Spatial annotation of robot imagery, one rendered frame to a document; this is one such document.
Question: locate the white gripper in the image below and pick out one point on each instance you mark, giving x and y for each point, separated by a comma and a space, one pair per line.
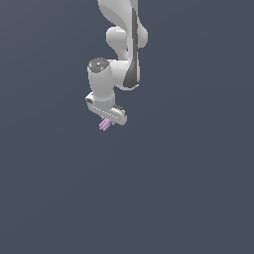
107, 110

